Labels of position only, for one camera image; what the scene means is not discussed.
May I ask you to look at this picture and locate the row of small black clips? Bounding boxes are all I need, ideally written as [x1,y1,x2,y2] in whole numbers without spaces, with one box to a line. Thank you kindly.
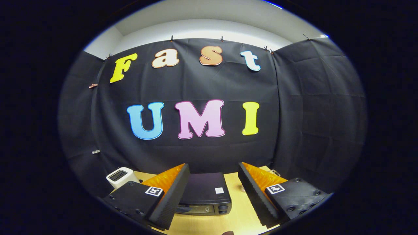
[104,34,310,61]

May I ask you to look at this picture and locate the black toaster oven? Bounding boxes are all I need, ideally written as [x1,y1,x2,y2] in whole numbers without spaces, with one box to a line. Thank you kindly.
[176,172,232,216]

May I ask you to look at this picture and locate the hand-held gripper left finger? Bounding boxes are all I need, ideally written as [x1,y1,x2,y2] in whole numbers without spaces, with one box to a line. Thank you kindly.
[103,163,190,231]

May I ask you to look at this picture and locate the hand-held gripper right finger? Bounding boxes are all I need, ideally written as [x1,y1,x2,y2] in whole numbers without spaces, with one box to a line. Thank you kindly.
[238,162,334,229]

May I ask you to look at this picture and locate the white slot toaster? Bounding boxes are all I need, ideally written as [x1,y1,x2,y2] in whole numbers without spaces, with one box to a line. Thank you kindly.
[106,167,140,190]

